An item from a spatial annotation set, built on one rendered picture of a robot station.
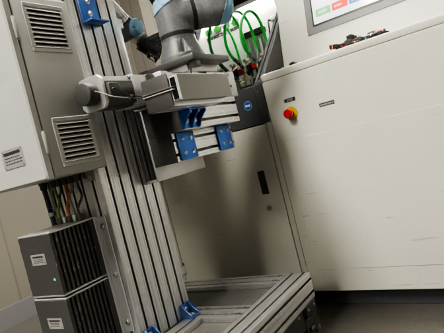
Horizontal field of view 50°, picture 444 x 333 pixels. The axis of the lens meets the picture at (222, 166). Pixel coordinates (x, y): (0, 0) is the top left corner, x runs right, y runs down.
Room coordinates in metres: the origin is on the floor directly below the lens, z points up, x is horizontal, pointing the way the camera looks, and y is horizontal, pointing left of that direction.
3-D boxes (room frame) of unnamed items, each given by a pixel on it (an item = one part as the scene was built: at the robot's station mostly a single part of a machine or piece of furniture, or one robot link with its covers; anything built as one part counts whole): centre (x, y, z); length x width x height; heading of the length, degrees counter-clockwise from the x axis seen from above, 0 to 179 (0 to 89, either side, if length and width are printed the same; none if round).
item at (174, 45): (1.60, 0.04, 1.09); 0.15 x 0.15 x 0.10
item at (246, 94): (2.15, 0.03, 0.87); 0.62 x 0.04 x 0.16; 54
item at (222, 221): (2.14, 0.04, 0.44); 0.65 x 0.02 x 0.68; 54
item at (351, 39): (1.79, -0.62, 1.01); 0.23 x 0.11 x 0.06; 54
